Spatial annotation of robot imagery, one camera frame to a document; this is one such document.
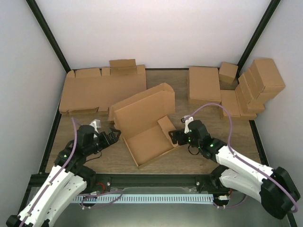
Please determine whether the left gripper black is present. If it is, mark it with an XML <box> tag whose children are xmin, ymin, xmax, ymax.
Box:
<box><xmin>86</xmin><ymin>129</ymin><xmax>122</xmax><ymax>156</ymax></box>

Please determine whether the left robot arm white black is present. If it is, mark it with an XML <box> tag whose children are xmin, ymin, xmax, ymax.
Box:
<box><xmin>6</xmin><ymin>124</ymin><xmax>121</xmax><ymax>227</ymax></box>

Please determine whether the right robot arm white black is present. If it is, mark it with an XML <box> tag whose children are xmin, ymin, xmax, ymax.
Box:
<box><xmin>169</xmin><ymin>120</ymin><xmax>301</xmax><ymax>219</ymax></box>

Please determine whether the large folded cardboard box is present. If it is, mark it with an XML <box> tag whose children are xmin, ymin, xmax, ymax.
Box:
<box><xmin>187</xmin><ymin>66</ymin><xmax>221</xmax><ymax>105</ymax></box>

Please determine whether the lower folded box right stack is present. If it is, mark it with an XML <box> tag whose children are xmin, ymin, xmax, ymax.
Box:
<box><xmin>235</xmin><ymin>85</ymin><xmax>265</xmax><ymax>120</ymax></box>

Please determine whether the folded box stack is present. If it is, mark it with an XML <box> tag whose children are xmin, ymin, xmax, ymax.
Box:
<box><xmin>249</xmin><ymin>58</ymin><xmax>285</xmax><ymax>94</ymax></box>
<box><xmin>235</xmin><ymin>85</ymin><xmax>265</xmax><ymax>120</ymax></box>
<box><xmin>239</xmin><ymin>68</ymin><xmax>268</xmax><ymax>104</ymax></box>

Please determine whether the small folded box at back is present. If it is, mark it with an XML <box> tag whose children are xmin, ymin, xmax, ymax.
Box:
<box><xmin>219</xmin><ymin>62</ymin><xmax>238</xmax><ymax>85</ymax></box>

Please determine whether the middle folded box right stack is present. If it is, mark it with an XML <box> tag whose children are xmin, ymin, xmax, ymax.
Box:
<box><xmin>239</xmin><ymin>68</ymin><xmax>268</xmax><ymax>104</ymax></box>

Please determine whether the top folded box right stack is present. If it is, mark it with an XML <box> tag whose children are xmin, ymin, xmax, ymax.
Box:
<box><xmin>249</xmin><ymin>58</ymin><xmax>285</xmax><ymax>94</ymax></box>

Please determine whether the stack of flat cardboard blanks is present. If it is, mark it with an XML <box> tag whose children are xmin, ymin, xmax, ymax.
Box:
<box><xmin>59</xmin><ymin>59</ymin><xmax>147</xmax><ymax>115</ymax></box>

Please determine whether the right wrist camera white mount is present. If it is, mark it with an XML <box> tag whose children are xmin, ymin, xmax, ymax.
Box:
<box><xmin>181</xmin><ymin>115</ymin><xmax>194</xmax><ymax>133</ymax></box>

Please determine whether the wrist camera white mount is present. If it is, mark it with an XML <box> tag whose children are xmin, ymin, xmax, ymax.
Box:
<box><xmin>181</xmin><ymin>115</ymin><xmax>194</xmax><ymax>133</ymax></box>
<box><xmin>90</xmin><ymin>119</ymin><xmax>101</xmax><ymax>138</ymax></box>

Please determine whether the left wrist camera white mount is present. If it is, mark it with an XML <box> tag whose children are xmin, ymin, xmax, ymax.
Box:
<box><xmin>90</xmin><ymin>119</ymin><xmax>101</xmax><ymax>138</ymax></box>

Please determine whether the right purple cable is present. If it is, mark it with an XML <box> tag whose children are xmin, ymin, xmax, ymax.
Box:
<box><xmin>187</xmin><ymin>103</ymin><xmax>299</xmax><ymax>212</ymax></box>

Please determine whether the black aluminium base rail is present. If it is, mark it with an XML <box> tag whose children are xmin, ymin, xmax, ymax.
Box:
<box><xmin>86</xmin><ymin>174</ymin><xmax>223</xmax><ymax>192</ymax></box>

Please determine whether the light blue slotted cable duct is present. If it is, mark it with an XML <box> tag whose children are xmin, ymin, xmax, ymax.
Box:
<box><xmin>84</xmin><ymin>194</ymin><xmax>214</xmax><ymax>205</ymax></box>

